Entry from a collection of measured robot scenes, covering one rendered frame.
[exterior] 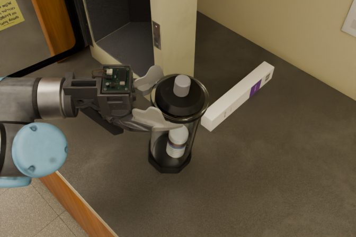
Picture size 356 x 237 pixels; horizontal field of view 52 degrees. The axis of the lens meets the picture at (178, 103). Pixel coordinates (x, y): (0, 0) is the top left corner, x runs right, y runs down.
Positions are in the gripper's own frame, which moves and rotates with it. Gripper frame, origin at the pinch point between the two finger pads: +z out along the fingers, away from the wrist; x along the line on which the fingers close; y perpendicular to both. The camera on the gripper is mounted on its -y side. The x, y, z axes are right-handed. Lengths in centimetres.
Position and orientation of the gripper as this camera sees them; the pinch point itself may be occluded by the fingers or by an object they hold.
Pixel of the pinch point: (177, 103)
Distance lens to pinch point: 68.5
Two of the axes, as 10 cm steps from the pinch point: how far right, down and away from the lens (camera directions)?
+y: 0.4, -6.0, -8.0
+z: 10.0, -0.1, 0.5
